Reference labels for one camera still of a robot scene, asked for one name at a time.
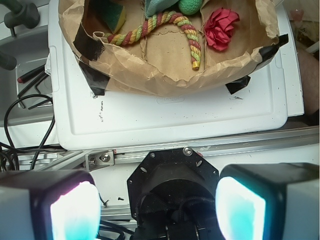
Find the multicolour twisted rope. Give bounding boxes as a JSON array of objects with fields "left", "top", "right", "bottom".
[{"left": 106, "top": 11, "right": 202, "bottom": 71}]

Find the black tape strip left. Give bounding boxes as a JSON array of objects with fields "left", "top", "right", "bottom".
[{"left": 73, "top": 24, "right": 110, "bottom": 96}]

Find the brown paper bag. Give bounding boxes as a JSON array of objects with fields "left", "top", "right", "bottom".
[{"left": 58, "top": 0, "right": 280, "bottom": 97}]

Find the red paper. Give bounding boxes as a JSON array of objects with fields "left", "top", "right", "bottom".
[{"left": 204, "top": 7, "right": 240, "bottom": 52}]

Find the green yellow sponge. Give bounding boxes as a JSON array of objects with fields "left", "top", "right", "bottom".
[{"left": 99, "top": 0, "right": 126, "bottom": 34}]

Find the white plastic bin lid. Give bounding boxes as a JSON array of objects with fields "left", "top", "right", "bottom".
[{"left": 48, "top": 0, "right": 304, "bottom": 150}]

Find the teal cloth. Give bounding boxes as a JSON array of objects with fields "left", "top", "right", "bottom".
[{"left": 144, "top": 0, "right": 179, "bottom": 19}]

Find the green ball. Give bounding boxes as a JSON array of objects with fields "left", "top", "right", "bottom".
[{"left": 178, "top": 0, "right": 203, "bottom": 15}]

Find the aluminium frame rail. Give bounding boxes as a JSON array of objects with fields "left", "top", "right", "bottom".
[{"left": 14, "top": 126, "right": 320, "bottom": 173}]

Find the grey clamp handle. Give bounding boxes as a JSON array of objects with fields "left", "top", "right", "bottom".
[{"left": 0, "top": 0, "right": 41, "bottom": 38}]

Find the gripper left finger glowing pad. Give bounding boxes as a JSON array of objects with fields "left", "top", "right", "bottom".
[{"left": 0, "top": 170, "right": 102, "bottom": 240}]

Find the red handled screwdriver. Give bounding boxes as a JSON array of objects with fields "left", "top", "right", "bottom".
[{"left": 17, "top": 64, "right": 45, "bottom": 84}]

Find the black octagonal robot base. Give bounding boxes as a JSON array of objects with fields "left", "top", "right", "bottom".
[{"left": 127, "top": 147, "right": 224, "bottom": 240}]

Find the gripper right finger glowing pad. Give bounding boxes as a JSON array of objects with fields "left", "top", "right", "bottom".
[{"left": 215, "top": 162, "right": 320, "bottom": 240}]

